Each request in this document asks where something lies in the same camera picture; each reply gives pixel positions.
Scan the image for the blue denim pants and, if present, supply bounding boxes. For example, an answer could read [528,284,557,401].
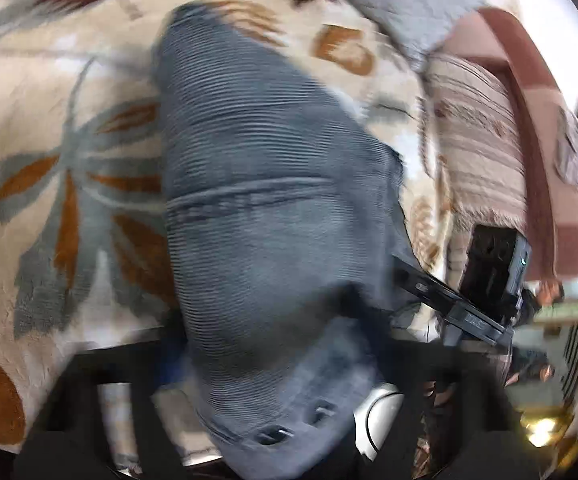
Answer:
[150,2,422,480]

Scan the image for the striped beige mattress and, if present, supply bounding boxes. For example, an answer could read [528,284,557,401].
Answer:
[419,52,530,271]

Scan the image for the white round object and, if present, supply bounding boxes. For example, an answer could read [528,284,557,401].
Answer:
[353,384,406,462]

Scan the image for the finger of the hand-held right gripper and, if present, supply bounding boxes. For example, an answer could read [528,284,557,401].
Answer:
[392,254,515,350]

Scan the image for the grey headboard ornament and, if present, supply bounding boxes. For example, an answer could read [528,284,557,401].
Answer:
[555,107,578,187]

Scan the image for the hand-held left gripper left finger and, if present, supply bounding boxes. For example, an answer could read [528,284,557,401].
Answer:
[18,339,190,480]

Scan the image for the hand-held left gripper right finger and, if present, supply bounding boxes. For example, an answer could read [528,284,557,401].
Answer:
[391,342,541,480]

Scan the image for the grey quilted pillow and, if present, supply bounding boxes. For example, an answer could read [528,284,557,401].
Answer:
[314,0,485,68]

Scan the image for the brown upholstered headboard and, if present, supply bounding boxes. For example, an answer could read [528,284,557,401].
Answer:
[444,7,578,283]

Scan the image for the cream leaf-print blanket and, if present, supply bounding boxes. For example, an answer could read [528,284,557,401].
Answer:
[0,0,452,466]

